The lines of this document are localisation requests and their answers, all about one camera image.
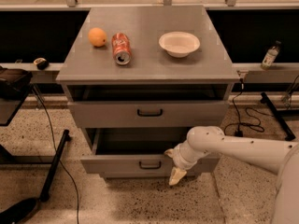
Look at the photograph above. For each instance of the red soda can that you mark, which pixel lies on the red soda can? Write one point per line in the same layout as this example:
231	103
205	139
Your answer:
121	49

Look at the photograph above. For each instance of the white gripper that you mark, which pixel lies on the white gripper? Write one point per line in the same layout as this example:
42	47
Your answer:
179	159

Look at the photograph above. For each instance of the white bowl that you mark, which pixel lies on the white bowl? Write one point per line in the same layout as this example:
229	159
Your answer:
179	44

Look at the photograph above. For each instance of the grey top drawer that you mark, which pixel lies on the grey top drawer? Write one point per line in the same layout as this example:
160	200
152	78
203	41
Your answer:
147	114

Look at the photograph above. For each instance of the orange fruit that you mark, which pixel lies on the orange fruit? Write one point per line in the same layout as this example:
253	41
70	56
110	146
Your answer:
97	37

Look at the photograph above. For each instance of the yellow black tape measure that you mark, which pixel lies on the yellow black tape measure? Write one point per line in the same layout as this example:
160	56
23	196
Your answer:
41	63

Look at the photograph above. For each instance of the black side table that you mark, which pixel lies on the black side table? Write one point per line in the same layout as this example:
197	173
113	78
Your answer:
15	85

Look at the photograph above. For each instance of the small clear bottle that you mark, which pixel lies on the small clear bottle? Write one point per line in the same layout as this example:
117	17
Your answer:
271	55

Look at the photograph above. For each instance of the black shoe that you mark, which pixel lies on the black shoe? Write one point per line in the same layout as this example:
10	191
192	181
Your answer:
19	211

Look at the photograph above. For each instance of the grey drawer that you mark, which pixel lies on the grey drawer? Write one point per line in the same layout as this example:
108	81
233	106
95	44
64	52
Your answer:
147	114
132	152

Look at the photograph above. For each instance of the black stand leg right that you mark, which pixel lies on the black stand leg right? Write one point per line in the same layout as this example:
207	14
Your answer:
289	134

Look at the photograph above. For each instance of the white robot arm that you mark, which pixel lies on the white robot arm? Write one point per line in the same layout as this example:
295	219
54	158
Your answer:
278	157

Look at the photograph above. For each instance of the grey drawer cabinet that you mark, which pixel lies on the grey drawer cabinet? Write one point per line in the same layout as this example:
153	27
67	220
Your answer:
90	73

